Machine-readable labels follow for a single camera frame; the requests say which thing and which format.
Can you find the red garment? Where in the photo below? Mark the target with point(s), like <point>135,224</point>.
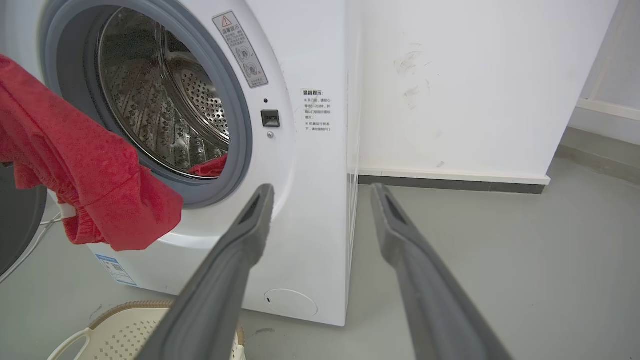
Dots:
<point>75,160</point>

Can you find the red cloth in drum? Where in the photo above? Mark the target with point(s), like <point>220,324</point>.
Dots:
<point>212,167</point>

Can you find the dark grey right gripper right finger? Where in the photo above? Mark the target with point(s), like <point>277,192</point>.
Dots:
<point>430,295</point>

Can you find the white front-load washing machine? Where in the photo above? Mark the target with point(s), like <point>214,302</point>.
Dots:
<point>280,150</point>

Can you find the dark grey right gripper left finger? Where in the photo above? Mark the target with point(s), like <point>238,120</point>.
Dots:
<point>220,280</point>

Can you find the cream perforated laundry basket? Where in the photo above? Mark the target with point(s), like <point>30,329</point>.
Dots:
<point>125,335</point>

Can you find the washing machine door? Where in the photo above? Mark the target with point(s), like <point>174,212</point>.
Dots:
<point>17,220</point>

